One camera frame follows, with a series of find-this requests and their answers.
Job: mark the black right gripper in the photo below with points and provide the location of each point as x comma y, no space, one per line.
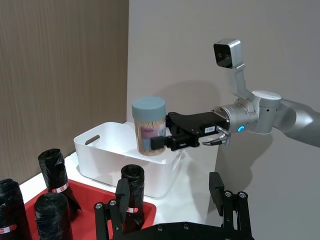
197,125

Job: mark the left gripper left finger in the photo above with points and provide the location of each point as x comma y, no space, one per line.
123,197

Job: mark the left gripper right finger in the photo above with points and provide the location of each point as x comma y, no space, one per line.
217,190

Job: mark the toothpick jar with blue lid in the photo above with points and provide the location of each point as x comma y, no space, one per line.
149,125

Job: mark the black trash bag roll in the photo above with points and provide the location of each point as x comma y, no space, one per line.
11,207
133,185
52,217
53,172

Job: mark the red plastic tray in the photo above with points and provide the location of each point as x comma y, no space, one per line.
90,220

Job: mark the white plastic bin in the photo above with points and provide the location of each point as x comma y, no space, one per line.
110,150

